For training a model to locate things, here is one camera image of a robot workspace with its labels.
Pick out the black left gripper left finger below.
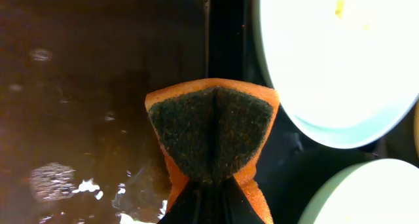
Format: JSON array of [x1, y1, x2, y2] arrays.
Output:
[[158, 181, 212, 224]]

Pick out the round black tray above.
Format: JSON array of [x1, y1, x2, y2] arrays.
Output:
[[247, 0, 418, 223]]

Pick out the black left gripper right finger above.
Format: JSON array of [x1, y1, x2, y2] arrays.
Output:
[[213, 177, 264, 224]]

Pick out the orange green scrub sponge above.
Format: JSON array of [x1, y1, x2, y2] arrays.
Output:
[[145, 78, 280, 223]]

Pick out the light green plate ketchup streaks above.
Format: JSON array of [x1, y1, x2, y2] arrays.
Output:
[[254, 0, 418, 149]]

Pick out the black rectangular water tray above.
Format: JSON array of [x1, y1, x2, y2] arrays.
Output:
[[0, 0, 249, 224]]

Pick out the light green plate orange smear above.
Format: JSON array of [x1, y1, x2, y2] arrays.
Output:
[[299, 159, 418, 224]]

